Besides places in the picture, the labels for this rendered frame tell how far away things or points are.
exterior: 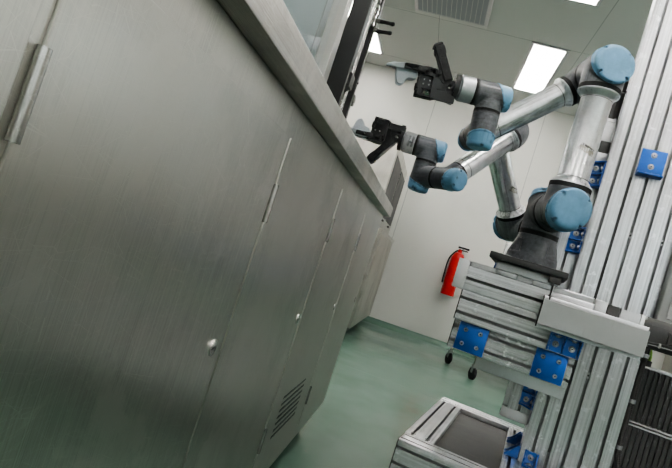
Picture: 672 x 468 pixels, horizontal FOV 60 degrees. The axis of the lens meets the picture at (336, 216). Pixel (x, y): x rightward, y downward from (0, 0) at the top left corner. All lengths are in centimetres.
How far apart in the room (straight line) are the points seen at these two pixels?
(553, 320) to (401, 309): 486
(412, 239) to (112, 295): 603
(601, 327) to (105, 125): 144
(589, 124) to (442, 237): 479
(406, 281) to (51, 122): 615
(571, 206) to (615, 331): 34
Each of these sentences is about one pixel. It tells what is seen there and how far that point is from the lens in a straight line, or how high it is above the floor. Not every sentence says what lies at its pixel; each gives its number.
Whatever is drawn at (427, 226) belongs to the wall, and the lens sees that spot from 647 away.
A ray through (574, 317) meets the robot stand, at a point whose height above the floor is 70.
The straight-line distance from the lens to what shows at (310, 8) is 93.
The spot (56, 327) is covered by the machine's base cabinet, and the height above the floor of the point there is 58.
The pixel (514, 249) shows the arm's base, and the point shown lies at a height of 85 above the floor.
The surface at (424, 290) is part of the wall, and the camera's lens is 645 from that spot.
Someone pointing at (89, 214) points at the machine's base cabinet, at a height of 66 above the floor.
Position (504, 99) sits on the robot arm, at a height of 122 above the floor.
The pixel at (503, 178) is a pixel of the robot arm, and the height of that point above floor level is 113.
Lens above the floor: 69
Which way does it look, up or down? 3 degrees up
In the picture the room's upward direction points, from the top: 18 degrees clockwise
